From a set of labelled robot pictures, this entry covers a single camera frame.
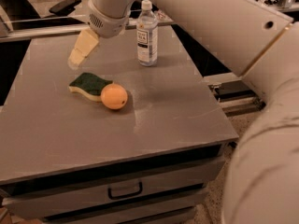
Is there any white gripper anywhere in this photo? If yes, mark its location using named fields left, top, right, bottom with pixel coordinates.
left=68, top=0, right=131, bottom=70

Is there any green and yellow sponge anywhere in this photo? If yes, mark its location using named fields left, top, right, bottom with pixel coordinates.
left=68, top=73, right=113, bottom=102

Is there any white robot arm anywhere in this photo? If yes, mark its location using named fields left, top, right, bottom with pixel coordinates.
left=89, top=0, right=299, bottom=224

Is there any orange fruit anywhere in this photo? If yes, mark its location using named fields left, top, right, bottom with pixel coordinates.
left=101, top=83, right=128, bottom=110

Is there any clear plastic water bottle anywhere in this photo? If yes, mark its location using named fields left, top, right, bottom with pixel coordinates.
left=136, top=0, right=158, bottom=66

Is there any black office chair left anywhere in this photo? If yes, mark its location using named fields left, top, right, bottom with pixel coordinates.
left=0, top=0, right=85, bottom=30

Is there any grey drawer cabinet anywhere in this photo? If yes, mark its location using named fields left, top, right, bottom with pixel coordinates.
left=0, top=27, right=236, bottom=224

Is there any grey metal rail frame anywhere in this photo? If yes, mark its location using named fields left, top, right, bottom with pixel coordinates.
left=0, top=14, right=176, bottom=44

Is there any black drawer handle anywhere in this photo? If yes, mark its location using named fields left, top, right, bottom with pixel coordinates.
left=107, top=181, right=143, bottom=200

